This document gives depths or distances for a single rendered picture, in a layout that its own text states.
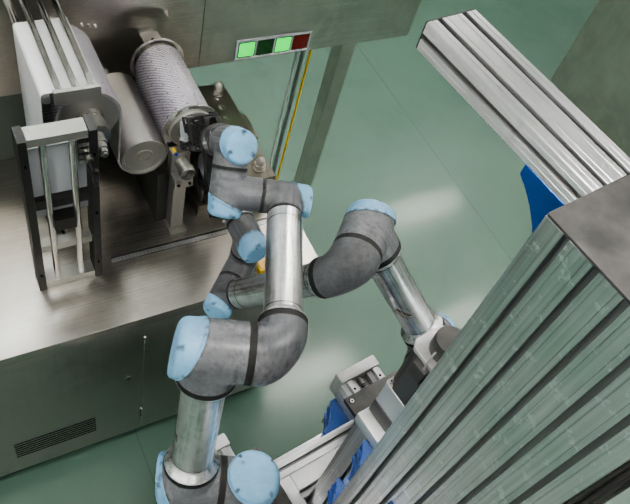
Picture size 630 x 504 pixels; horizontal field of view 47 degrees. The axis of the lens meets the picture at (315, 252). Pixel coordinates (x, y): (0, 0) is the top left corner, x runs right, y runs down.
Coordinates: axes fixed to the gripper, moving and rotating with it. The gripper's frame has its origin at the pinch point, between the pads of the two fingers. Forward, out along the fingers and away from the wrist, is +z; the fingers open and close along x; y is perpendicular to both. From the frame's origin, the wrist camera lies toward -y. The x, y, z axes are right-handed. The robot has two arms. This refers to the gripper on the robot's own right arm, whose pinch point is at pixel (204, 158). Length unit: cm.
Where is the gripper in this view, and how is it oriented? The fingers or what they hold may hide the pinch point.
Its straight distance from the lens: 203.1
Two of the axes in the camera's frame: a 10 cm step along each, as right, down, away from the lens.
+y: 2.1, -5.8, -7.9
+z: -4.4, -7.7, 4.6
